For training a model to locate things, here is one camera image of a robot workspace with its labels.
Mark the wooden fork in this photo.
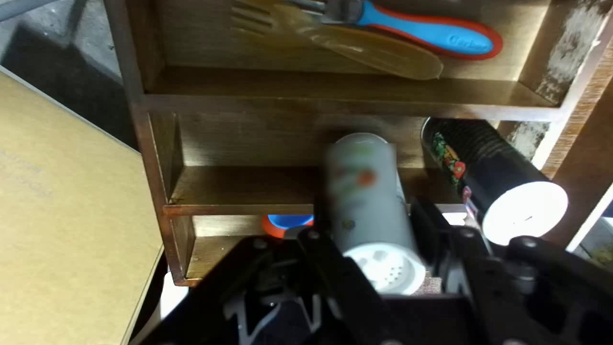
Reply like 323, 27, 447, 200
231, 0, 363, 41

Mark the dark wooden organizer tray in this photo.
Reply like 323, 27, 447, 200
104, 0, 612, 286

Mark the small white shaker container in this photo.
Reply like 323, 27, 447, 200
328, 133, 426, 296

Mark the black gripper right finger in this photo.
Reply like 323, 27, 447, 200
411, 198, 613, 345

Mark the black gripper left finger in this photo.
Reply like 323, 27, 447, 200
131, 229, 361, 345

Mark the large brown cardboard box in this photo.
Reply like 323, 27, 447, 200
0, 71, 162, 345

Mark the wooden spoon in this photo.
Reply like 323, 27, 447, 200
311, 25, 445, 81

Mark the blue red handled utensil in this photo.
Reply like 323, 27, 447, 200
290, 0, 505, 60

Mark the black shaker with white lid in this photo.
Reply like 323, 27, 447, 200
422, 117, 570, 246

